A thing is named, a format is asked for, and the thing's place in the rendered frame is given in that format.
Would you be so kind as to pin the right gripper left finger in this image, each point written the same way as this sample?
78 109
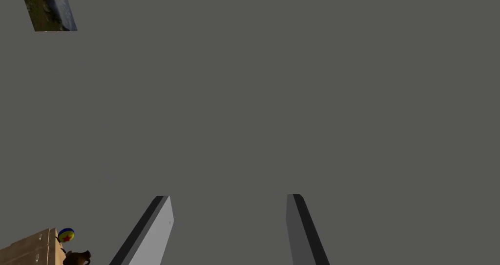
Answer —
150 237

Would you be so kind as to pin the landscape picture on wall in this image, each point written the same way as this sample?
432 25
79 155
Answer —
49 7

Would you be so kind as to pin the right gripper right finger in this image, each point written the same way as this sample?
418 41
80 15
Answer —
304 237

